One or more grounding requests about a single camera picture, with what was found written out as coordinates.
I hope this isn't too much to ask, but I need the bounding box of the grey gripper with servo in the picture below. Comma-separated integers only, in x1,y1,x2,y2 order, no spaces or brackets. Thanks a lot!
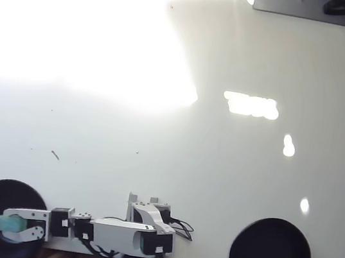
0,198,76,251

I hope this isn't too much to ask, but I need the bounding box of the blue foam cube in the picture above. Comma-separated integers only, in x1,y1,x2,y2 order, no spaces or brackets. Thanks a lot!
0,211,28,236

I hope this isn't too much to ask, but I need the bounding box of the black looped servo cable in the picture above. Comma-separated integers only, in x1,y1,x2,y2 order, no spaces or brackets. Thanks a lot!
75,237,124,258

